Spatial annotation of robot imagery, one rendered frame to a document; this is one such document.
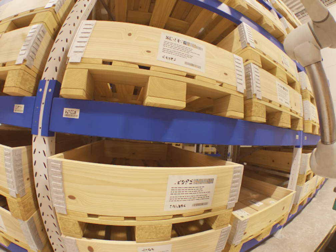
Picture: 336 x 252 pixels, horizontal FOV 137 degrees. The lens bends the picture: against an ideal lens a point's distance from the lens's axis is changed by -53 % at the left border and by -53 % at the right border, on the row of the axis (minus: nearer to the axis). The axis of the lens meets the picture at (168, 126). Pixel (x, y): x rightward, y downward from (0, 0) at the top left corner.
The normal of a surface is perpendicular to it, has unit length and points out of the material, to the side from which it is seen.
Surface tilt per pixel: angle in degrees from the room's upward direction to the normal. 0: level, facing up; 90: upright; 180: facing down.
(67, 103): 90
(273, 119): 90
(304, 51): 122
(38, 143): 90
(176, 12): 180
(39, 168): 90
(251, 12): 180
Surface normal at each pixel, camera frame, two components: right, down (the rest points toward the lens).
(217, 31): -0.07, 0.99
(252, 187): -0.96, -0.09
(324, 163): -0.94, 0.30
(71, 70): 0.29, -0.04
